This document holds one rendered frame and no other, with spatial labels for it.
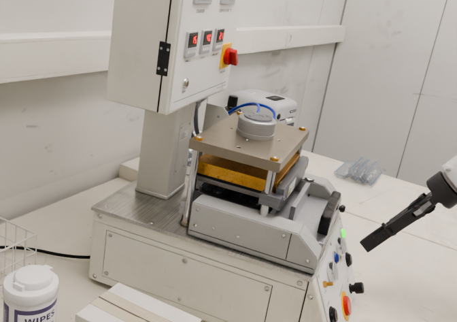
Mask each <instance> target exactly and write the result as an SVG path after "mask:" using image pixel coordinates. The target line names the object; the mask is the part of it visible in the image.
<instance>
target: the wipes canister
mask: <svg viewBox="0 0 457 322"><path fill-rule="evenodd" d="M51 269H52V267H50V266H48V265H46V264H45V265H27V266H25V267H22V268H20V269H19V270H15V271H13V272H12V273H10V274H8V275H7V276H6V278H5V279H4V281H3V322H56V302H57V293H58V288H59V279H58V276H57V275H56V274H55V273H54V272H53V271H51Z"/></svg>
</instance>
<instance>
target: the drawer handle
mask: <svg viewBox="0 0 457 322"><path fill-rule="evenodd" d="M340 199H341V193H340V192H338V191H333V192H332V194H331V196H330V198H329V200H328V203H327V205H326V207H325V209H324V211H323V213H322V216H321V218H320V223H319V226H318V231H317V232H318V233H319V234H322V235H325V236H327V235H328V231H329V227H330V224H331V221H332V219H333V216H334V214H335V211H336V210H337V209H338V207H339V202H340Z"/></svg>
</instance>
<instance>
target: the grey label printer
mask: <svg viewBox="0 0 457 322"><path fill-rule="evenodd" d="M232 95H236V96H238V101H237V106H240V105H241V104H244V103H250V102H256V103H261V104H264V105H266V106H269V107H270V108H272V109H273V110H274V111H275V114H276V117H275V120H276V122H277V123H281V124H285V125H290V126H294V122H295V119H296V115H297V103H296V101H294V100H292V99H289V98H287V97H282V96H280V95H276V94H273V93H269V92H266V91H262V90H259V89H255V88H251V89H247V90H242V91H236V92H234V93H232ZM240 109H241V111H242V112H243V113H246V112H257V109H258V107H257V106H244V107H242V108H240ZM259 113H261V114H266V115H268V116H270V117H272V118H273V113H272V111H270V110H269V109H267V108H264V107H261V106H260V112H259Z"/></svg>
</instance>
